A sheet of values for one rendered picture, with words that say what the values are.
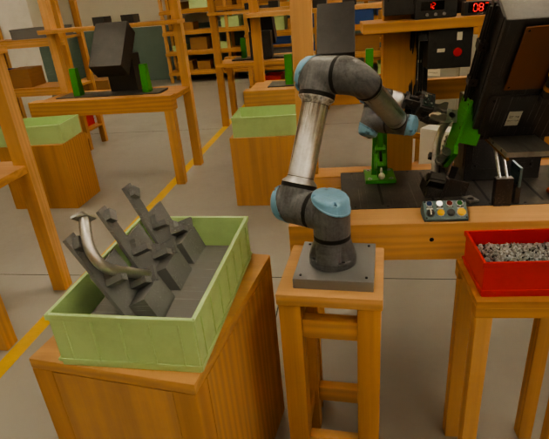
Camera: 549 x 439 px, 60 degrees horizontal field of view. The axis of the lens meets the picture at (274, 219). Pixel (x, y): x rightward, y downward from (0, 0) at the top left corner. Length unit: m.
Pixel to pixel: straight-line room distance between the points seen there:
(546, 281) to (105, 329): 1.25
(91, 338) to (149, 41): 11.70
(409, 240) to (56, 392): 1.25
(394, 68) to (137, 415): 1.66
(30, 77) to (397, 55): 5.65
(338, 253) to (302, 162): 0.30
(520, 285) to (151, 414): 1.12
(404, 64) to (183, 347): 1.51
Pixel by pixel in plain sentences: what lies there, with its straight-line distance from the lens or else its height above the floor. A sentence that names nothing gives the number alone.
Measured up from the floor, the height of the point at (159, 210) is 1.02.
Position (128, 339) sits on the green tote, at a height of 0.89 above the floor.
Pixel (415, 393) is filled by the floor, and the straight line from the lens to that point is 2.38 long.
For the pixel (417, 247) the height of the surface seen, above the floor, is 0.80.
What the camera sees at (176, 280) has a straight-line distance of 1.56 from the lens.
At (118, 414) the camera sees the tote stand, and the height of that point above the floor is 0.63.
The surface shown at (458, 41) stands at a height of 1.45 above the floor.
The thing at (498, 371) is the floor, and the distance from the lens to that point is 2.57.
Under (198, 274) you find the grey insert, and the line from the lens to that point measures 1.63.
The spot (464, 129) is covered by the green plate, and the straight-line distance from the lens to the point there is 1.94.
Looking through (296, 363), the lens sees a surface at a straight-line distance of 1.63.
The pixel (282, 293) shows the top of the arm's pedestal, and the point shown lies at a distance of 1.47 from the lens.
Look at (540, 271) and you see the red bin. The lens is 1.59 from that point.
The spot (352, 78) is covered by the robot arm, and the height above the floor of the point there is 1.43.
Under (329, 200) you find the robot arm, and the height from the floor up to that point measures 1.11.
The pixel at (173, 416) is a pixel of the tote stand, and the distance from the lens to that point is 1.43.
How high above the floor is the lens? 1.67
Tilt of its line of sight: 25 degrees down
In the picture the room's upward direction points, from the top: 5 degrees counter-clockwise
